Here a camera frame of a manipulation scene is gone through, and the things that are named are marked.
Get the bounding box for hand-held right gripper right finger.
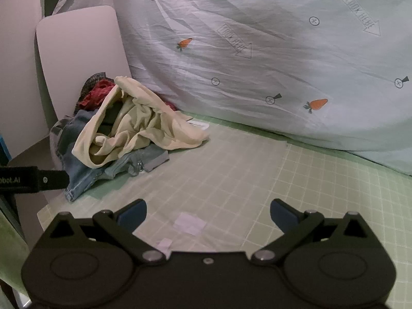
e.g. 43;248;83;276
252;199;371;266

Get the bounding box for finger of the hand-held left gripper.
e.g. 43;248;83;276
38;166;70;191

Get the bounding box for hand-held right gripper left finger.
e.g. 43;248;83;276
48;199;165;265

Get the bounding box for white chair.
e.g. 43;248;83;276
8;5;131;207

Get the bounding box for beige garment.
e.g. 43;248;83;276
71;75;210;169

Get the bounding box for green cloth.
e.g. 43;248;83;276
0;211;31;293

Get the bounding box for blue denim jeans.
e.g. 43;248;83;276
50;109;170;203

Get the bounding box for red garment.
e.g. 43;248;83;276
79;79;176;110

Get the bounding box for blue box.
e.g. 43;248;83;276
0;137;12;168

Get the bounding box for large white tape patch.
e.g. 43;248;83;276
174;213;207;235

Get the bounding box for dark plaid garment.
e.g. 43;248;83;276
77;72;108;104

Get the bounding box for green grid mat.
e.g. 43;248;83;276
37;111;412;297

